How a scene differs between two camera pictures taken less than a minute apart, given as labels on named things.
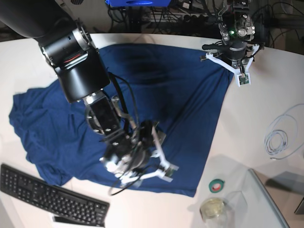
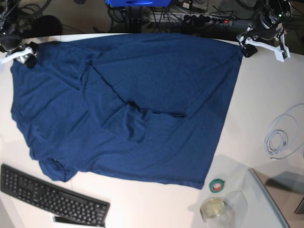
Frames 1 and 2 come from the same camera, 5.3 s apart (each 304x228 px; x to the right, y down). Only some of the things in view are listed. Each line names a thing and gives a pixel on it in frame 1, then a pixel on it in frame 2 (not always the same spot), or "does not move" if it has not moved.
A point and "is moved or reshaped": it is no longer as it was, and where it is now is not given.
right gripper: (236, 51) -> (264, 27)
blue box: (137, 3) does not move
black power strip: (197, 19) does not move
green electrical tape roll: (216, 185) does not move
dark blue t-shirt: (178, 89) is moved or reshaped
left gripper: (127, 158) -> (11, 40)
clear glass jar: (213, 211) does not move
